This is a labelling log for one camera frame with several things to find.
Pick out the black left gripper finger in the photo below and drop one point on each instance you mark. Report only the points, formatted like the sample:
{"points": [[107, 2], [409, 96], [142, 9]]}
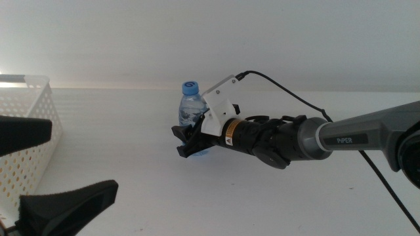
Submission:
{"points": [[59, 209], [23, 134]]}

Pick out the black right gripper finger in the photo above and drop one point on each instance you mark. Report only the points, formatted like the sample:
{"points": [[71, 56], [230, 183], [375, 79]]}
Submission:
{"points": [[183, 133], [186, 151]]}

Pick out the blue-capped clear water bottle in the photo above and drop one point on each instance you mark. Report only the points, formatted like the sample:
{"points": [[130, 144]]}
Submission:
{"points": [[190, 108]]}

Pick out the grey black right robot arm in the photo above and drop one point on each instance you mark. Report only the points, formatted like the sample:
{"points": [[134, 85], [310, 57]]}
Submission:
{"points": [[377, 128]]}

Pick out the white perforated plastic basket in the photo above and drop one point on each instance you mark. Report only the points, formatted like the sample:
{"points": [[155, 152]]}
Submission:
{"points": [[36, 80]]}

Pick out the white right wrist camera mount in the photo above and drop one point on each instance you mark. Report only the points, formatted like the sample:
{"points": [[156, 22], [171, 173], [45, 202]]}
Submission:
{"points": [[218, 105]]}

